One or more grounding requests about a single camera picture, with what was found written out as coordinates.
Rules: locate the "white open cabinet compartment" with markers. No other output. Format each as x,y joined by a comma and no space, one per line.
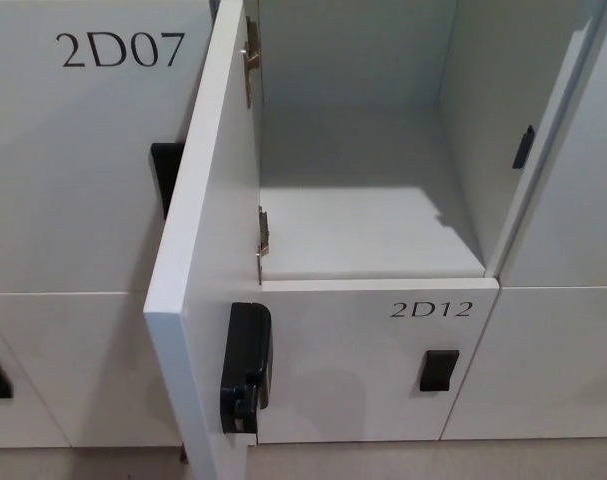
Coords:
363,150

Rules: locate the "white low cabinet door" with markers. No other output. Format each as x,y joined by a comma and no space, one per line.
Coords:
548,365

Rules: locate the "white door marked 2D12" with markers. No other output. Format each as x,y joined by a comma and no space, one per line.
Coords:
363,370

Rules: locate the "large metal door hinge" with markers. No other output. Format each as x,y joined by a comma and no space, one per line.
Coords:
252,55

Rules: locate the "small metal door hinge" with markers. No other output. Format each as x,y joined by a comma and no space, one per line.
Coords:
264,235

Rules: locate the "white door marked 2D07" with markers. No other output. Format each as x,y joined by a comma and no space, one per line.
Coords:
73,165

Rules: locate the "white open cabinet door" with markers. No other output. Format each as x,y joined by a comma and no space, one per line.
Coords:
208,210

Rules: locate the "black strike plate in cabinet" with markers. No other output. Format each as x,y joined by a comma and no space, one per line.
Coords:
523,147

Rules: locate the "white tall cabinet door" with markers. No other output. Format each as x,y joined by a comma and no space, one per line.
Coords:
578,175

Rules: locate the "black lock box on door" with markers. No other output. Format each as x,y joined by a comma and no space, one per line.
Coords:
245,370

